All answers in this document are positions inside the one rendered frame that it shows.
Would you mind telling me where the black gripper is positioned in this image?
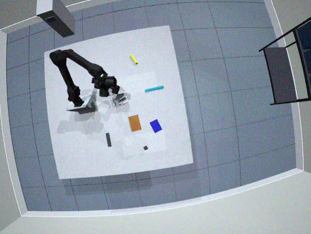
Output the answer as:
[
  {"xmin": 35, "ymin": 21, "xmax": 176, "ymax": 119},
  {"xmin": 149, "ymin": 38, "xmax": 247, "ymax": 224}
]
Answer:
[{"xmin": 94, "ymin": 84, "xmax": 120, "ymax": 94}]

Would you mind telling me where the orange rectangular plate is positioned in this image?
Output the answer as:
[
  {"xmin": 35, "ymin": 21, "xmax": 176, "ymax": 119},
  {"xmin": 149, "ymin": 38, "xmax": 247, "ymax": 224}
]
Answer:
[{"xmin": 128, "ymin": 115, "xmax": 141, "ymax": 132}]

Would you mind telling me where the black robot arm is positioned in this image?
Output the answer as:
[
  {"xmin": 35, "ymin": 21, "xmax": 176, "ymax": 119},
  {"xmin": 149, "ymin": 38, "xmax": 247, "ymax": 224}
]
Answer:
[{"xmin": 49, "ymin": 49, "xmax": 117, "ymax": 107}]

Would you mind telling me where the blue flat rectangular plate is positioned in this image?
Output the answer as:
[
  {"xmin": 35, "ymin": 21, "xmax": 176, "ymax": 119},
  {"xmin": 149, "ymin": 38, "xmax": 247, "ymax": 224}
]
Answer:
[{"xmin": 150, "ymin": 119, "xmax": 162, "ymax": 133}]

